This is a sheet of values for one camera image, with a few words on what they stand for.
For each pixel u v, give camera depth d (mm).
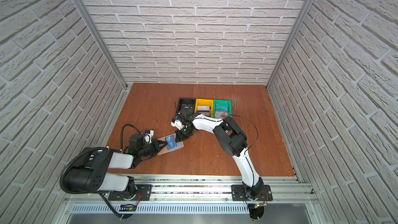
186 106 1063
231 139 549
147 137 847
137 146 712
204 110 1022
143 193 738
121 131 777
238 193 738
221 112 1012
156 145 803
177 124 874
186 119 753
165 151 869
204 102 1014
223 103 1119
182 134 830
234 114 586
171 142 894
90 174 431
